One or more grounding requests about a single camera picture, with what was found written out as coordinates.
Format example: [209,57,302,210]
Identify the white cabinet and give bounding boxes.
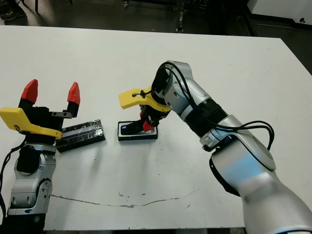
[246,0,312,24]

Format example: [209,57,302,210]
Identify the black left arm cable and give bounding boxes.
[0,139,28,219]

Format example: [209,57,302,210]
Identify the black chair legs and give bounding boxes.
[16,0,74,16]

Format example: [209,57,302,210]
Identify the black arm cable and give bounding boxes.
[156,61,275,152]
[0,139,28,219]

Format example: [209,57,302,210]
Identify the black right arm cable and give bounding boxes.
[156,61,275,152]

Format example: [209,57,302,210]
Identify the black metal stand post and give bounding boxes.
[175,9,186,33]

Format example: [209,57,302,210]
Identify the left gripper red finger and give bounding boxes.
[63,81,81,119]
[18,78,39,109]

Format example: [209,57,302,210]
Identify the dark sneaker of person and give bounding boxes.
[0,9,27,21]

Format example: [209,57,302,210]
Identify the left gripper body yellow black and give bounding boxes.
[0,106,74,147]

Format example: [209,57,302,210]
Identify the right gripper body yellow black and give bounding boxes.
[118,86,172,128]

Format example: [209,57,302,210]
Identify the black box with white liner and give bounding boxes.
[117,121,159,141]

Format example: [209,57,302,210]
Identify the black box lid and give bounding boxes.
[56,118,107,154]

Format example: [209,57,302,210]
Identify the small black camera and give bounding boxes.
[120,120,147,137]

